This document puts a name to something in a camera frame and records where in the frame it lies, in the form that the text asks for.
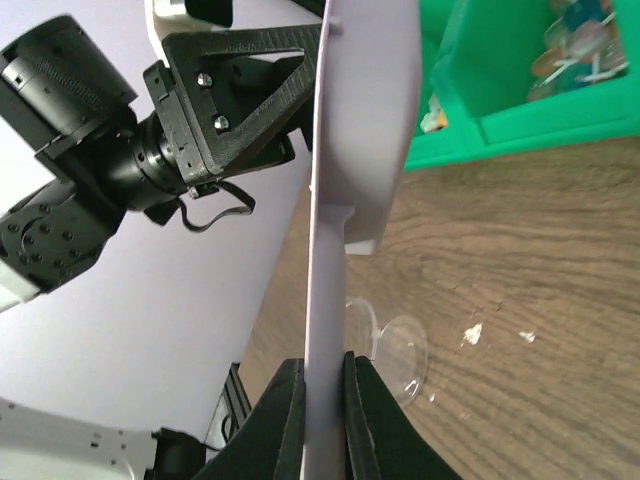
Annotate green bin middle candies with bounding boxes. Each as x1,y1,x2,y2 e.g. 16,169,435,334
406,1,639,171

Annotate lilac slotted plastic scoop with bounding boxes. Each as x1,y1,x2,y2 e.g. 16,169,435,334
300,1,422,479

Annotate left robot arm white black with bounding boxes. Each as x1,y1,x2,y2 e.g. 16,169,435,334
1,15,320,435

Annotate white candy crumb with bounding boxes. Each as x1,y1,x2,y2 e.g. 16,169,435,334
462,323,483,346

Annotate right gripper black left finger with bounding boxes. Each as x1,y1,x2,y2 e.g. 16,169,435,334
195,359,306,479

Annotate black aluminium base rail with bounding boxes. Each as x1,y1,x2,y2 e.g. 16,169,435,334
204,363,252,452

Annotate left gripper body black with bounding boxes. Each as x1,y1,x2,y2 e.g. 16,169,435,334
144,61,295,185

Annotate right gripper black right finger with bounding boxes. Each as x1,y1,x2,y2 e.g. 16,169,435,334
343,351,460,480

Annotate finger of the left gripper black triangular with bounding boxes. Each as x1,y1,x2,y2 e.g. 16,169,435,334
160,24,321,176

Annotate clear plastic round container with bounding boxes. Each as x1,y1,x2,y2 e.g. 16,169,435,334
344,297,429,408

